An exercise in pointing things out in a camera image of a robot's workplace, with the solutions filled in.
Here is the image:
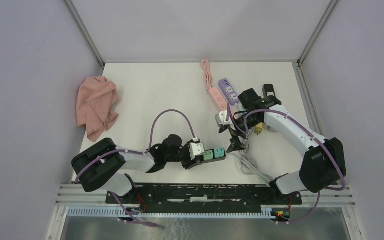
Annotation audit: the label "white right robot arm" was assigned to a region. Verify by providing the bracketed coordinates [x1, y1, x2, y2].
[215, 88, 347, 204]

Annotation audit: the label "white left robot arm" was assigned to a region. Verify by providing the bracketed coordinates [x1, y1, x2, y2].
[71, 134, 205, 204]

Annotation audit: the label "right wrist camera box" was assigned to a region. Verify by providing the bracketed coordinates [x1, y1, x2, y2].
[215, 110, 235, 129]

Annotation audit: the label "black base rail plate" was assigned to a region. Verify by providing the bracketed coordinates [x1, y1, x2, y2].
[120, 183, 303, 214]

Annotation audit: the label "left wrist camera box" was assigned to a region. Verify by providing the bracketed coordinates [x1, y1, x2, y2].
[189, 138, 205, 159]

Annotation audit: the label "black power strip white sockets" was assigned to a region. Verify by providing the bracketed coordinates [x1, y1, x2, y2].
[262, 84, 276, 98]

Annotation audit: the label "teal charger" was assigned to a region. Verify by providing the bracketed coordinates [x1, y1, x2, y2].
[203, 150, 214, 162]

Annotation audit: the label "white slotted cable duct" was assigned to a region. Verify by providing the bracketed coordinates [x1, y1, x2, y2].
[66, 205, 292, 220]

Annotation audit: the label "pink cloth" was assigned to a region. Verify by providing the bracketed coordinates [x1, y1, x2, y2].
[76, 75, 121, 142]

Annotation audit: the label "pink power strip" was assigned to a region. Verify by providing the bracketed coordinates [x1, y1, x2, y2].
[208, 87, 228, 111]

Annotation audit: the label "purple power strip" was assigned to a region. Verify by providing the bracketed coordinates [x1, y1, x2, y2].
[218, 78, 240, 106]

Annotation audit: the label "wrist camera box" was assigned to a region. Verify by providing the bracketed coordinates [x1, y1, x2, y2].
[189, 138, 205, 159]
[215, 110, 235, 129]

